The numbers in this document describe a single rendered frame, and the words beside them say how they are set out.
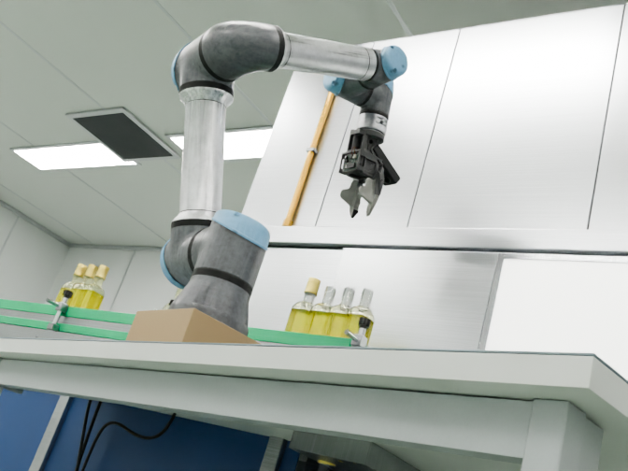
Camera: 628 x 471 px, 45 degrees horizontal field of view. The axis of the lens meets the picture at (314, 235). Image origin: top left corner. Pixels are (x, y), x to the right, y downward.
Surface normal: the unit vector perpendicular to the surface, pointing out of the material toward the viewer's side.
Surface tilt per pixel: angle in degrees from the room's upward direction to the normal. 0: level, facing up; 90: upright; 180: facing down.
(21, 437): 90
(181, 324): 90
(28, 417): 90
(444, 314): 90
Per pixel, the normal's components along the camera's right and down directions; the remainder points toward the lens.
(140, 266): -0.51, -0.47
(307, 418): -0.67, -0.46
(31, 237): 0.82, 0.02
